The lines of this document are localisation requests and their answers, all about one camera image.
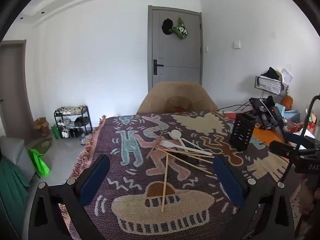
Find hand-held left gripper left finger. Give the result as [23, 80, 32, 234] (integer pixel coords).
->
[29, 154, 111, 240]

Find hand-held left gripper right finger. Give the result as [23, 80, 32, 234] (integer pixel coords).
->
[213, 154, 295, 240]

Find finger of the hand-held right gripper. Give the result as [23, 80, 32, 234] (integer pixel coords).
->
[269, 141, 300, 158]
[284, 132, 315, 150]

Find black utensil holder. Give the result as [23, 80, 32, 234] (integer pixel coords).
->
[229, 112, 257, 152]

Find pile of wooden chopsticks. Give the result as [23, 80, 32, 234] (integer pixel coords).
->
[146, 129, 223, 213]

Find person's right hand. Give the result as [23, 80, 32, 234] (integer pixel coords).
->
[299, 176, 320, 220]

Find red snack packet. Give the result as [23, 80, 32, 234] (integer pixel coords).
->
[286, 119, 304, 133]

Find thin black bar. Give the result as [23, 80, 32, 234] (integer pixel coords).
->
[276, 94, 320, 188]

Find orange and red mat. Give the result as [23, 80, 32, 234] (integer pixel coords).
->
[223, 111, 290, 159]

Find blue face mask pack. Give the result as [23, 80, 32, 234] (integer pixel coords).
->
[275, 102, 300, 120]

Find orange plush toy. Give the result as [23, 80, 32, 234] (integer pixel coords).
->
[280, 95, 293, 110]

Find black electronic device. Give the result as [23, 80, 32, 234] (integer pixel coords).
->
[249, 95, 288, 130]

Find printed woven blanket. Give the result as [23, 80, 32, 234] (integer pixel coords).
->
[60, 111, 304, 240]

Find white plastic knife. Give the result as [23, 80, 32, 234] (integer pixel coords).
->
[180, 138, 205, 151]

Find black shoe rack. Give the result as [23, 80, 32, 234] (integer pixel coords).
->
[54, 105, 93, 139]

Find bright green plastic bag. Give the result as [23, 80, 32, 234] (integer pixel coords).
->
[28, 149, 50, 177]

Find small green bag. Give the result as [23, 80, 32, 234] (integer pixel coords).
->
[51, 125, 62, 140]

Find white plastic fork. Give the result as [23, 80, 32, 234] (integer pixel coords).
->
[158, 140, 213, 156]

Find rows of assorted shoes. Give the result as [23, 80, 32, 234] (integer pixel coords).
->
[55, 106, 89, 138]

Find white paper sheet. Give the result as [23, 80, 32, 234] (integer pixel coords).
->
[281, 68, 293, 85]

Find white round plate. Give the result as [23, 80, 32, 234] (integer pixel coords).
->
[275, 67, 288, 83]

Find olive green box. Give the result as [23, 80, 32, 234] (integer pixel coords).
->
[32, 137, 54, 154]

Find white plastic spoon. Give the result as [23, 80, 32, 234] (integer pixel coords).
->
[171, 129, 187, 151]

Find black cloth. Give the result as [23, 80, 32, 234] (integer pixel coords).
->
[260, 67, 282, 80]

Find cardboard box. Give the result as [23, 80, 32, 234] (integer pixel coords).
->
[34, 117, 50, 137]

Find grey sofa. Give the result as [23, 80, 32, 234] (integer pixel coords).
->
[0, 135, 38, 240]

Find green cloth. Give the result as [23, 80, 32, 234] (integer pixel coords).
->
[0, 159, 29, 230]

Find brown round cushion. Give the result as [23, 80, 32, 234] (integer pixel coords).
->
[166, 96, 193, 112]

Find beige upholstered chair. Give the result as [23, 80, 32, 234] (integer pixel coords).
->
[137, 82, 218, 115]

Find brown-grey door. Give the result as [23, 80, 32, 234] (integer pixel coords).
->
[0, 40, 33, 138]

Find grey door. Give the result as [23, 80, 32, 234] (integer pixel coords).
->
[147, 5, 203, 93]

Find green panda bag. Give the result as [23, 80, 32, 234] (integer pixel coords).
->
[168, 17, 188, 40]

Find black hat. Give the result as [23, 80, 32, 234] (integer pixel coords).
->
[162, 19, 173, 35]

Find black wire basket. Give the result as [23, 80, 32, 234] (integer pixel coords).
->
[254, 76, 289, 97]

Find black cable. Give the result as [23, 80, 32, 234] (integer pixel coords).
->
[217, 100, 253, 113]

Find black door handle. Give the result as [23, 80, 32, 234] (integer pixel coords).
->
[153, 59, 164, 75]

